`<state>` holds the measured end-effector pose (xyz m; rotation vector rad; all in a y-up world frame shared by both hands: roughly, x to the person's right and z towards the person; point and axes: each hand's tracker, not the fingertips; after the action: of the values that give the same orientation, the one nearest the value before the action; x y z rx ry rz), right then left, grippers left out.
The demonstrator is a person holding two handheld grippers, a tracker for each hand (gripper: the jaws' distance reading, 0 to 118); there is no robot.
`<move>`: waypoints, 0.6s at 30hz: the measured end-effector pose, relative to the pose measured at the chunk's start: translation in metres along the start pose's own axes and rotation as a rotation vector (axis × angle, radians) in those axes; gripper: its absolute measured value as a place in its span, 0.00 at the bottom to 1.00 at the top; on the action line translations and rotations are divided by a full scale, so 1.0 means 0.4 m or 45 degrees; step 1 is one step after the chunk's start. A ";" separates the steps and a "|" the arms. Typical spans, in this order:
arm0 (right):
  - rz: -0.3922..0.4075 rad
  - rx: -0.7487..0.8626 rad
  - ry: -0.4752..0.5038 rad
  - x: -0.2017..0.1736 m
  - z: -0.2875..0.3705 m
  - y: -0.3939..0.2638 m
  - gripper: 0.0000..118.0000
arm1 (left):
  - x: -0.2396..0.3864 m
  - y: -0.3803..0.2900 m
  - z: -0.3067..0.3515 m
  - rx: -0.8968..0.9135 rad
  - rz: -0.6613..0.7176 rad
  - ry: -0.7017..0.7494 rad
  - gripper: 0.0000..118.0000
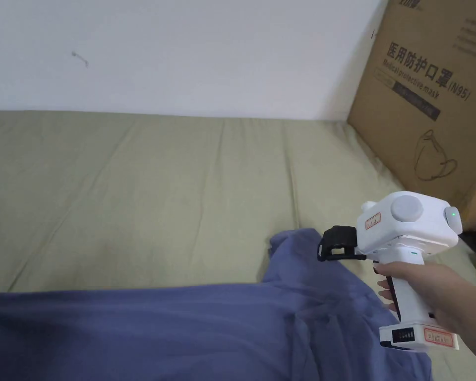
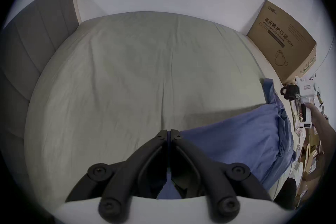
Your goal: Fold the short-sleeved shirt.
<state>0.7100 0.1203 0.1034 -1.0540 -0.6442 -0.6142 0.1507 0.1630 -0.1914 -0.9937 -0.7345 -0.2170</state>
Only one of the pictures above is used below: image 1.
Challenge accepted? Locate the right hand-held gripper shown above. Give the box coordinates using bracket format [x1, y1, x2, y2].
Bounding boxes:
[316, 190, 464, 353]

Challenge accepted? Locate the dark blue shirt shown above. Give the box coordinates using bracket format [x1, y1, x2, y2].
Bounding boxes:
[0, 228, 435, 381]

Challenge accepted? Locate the person's right hand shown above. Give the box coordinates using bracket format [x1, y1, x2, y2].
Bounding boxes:
[374, 261, 476, 339]

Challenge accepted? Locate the large brown cardboard carton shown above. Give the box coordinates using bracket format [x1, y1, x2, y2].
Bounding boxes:
[347, 0, 476, 233]

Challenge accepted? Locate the bed with pale green sheet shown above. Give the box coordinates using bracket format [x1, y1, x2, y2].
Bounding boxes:
[0, 110, 476, 381]

